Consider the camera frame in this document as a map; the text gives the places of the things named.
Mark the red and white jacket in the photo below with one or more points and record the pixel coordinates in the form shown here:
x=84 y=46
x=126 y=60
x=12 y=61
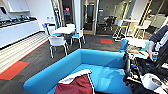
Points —
x=75 y=86

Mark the person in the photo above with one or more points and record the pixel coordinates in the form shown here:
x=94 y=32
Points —
x=160 y=41

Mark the white cushion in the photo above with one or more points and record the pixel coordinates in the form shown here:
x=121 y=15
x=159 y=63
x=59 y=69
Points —
x=138 y=42

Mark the black cart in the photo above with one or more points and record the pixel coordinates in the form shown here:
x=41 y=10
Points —
x=140 y=71

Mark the white rounded bag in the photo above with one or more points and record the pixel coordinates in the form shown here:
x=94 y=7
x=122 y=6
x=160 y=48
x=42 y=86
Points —
x=150 y=81

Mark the yellow round stool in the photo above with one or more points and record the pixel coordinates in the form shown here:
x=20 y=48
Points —
x=143 y=27

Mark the small blue sofa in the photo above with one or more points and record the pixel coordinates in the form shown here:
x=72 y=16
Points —
x=124 y=45

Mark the white high table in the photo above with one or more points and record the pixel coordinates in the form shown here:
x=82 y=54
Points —
x=130 y=21

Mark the white high stool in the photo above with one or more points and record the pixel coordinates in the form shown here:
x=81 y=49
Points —
x=117 y=26

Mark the large blue sofa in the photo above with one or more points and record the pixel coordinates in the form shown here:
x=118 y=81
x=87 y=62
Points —
x=106 y=63

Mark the wooden door with glass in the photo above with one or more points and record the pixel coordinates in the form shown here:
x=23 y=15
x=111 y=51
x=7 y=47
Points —
x=89 y=16
x=67 y=13

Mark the white low table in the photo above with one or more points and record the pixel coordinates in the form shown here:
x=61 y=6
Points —
x=64 y=30

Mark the white lower kitchen cabinets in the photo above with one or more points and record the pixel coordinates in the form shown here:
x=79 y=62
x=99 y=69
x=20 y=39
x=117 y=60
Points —
x=16 y=33

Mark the glass meeting room wall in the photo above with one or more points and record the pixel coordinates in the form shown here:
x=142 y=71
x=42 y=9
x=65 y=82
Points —
x=115 y=15

